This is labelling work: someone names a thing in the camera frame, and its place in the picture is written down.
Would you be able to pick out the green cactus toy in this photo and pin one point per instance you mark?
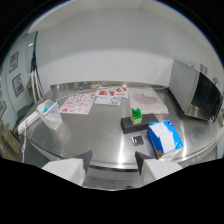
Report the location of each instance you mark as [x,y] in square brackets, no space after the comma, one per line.
[136,115]

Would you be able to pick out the white power strip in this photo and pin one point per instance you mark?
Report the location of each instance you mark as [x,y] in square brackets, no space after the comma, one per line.
[27,121]

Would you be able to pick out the clear plastic bag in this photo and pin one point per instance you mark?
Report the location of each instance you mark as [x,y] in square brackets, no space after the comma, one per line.
[50,114]

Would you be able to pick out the black rectangular box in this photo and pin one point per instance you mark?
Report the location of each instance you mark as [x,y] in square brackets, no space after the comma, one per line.
[138,123]

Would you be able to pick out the pink sticker sheet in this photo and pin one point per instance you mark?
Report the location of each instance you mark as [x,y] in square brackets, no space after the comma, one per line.
[78,103]

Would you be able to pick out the blue tissue pack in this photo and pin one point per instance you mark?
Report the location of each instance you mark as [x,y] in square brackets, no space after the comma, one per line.
[164,138]

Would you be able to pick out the small black square object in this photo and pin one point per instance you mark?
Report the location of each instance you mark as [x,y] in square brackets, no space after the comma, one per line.
[137,140]

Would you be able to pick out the white sheet with purple drawing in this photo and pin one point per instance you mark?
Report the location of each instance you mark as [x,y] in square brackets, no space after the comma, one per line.
[147,100]

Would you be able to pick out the red framed picture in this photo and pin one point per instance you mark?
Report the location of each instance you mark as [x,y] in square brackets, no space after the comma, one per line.
[18,84]

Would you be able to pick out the dark framed picture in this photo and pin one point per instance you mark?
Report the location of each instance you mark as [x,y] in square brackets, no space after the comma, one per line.
[13,62]

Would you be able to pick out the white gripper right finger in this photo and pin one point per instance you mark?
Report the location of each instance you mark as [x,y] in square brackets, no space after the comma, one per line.
[155,169]

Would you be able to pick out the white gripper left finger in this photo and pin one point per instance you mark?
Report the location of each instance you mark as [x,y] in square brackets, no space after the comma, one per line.
[68,168]

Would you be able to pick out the white sheet with small print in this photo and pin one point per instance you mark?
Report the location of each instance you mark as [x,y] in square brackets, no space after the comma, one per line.
[107,100]

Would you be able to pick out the cardboard box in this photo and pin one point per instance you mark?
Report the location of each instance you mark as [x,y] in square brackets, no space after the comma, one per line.
[11,141]

